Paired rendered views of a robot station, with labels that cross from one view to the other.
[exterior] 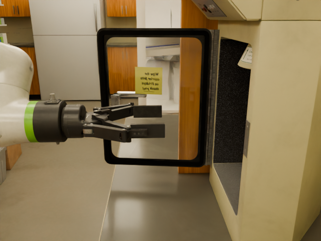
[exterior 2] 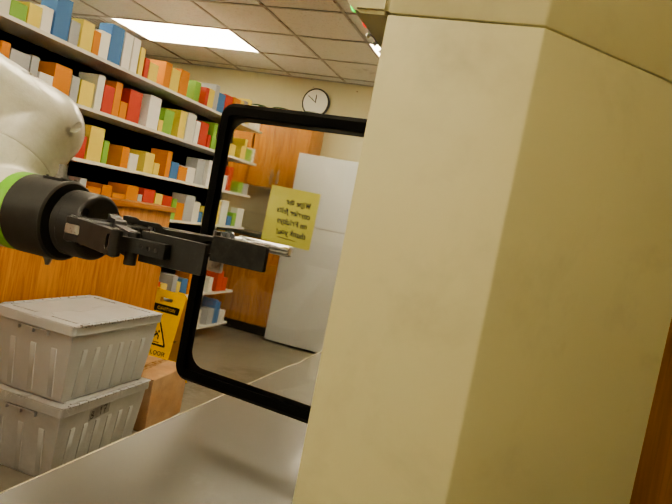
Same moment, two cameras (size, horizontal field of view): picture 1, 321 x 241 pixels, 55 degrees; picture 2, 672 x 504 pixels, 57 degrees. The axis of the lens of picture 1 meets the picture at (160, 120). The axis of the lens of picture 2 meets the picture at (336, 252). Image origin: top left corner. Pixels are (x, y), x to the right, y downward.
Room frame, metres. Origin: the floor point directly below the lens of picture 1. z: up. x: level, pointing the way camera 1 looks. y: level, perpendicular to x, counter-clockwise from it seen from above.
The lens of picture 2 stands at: (0.10, -0.31, 1.26)
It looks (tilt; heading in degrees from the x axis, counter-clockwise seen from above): 3 degrees down; 20
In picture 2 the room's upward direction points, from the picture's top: 11 degrees clockwise
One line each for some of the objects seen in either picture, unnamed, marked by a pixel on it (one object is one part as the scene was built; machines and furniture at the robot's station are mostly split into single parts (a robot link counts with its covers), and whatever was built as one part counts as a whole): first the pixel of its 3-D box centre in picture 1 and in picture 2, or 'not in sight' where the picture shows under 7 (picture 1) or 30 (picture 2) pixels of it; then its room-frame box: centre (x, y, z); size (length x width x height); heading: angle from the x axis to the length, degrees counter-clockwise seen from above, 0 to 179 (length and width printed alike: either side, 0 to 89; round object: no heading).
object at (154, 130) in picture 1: (147, 130); (173, 252); (0.59, 0.03, 1.20); 0.07 x 0.01 x 0.03; 92
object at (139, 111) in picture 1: (147, 111); (239, 253); (0.72, 0.03, 1.20); 0.07 x 0.01 x 0.03; 92
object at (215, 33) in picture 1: (211, 103); not in sight; (0.83, -0.14, 1.19); 0.03 x 0.02 x 0.39; 2
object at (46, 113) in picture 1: (54, 119); (53, 214); (0.65, 0.24, 1.20); 0.09 x 0.06 x 0.12; 2
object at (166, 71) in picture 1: (154, 101); (291, 262); (0.84, 0.02, 1.19); 0.30 x 0.01 x 0.40; 86
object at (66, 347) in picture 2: not in sight; (80, 344); (2.27, 1.58, 0.49); 0.60 x 0.42 x 0.33; 2
